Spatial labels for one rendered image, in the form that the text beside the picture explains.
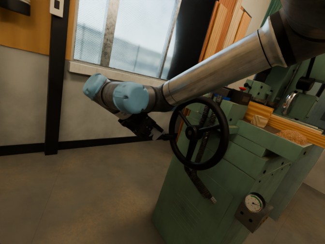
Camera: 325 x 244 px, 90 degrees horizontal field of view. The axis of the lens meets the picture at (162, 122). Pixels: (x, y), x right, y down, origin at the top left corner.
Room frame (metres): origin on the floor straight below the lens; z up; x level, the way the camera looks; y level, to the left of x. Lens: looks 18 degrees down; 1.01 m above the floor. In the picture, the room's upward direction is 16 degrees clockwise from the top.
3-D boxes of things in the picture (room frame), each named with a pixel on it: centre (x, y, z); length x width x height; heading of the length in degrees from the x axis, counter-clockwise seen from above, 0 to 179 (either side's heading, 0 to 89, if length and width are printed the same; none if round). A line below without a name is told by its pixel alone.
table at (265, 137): (0.77, -0.30, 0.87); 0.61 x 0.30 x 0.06; 42
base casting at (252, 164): (0.91, -0.48, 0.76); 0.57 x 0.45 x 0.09; 132
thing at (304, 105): (0.84, -0.63, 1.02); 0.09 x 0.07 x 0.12; 42
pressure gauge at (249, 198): (0.50, -0.40, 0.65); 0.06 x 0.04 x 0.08; 42
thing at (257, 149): (0.79, -0.34, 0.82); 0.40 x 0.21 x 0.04; 42
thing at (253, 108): (0.77, -0.35, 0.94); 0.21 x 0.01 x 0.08; 42
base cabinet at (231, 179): (0.91, -0.47, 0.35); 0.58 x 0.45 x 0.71; 132
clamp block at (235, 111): (0.71, -0.24, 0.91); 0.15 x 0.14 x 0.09; 42
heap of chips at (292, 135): (0.60, -0.48, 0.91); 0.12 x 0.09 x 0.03; 132
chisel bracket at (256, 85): (0.84, -0.40, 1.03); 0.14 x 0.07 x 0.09; 132
